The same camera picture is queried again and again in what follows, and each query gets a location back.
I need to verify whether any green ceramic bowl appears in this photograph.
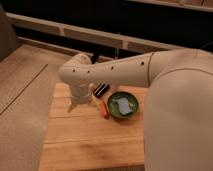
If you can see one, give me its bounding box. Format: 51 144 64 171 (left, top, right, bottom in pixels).
107 91 139 119

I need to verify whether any black striped rectangular object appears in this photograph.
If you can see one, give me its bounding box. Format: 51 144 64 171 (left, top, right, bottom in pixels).
93 84 110 98

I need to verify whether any blue sponge in bowl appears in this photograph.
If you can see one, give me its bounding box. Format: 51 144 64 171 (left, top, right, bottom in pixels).
117 98 131 115

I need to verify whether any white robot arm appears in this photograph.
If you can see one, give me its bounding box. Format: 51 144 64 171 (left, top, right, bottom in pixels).
59 48 213 171

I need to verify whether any long white shelf rail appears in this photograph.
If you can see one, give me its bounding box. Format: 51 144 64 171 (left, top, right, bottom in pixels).
6 12 182 53

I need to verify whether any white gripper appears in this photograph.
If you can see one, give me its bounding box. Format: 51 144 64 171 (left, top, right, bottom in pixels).
68 95 92 112

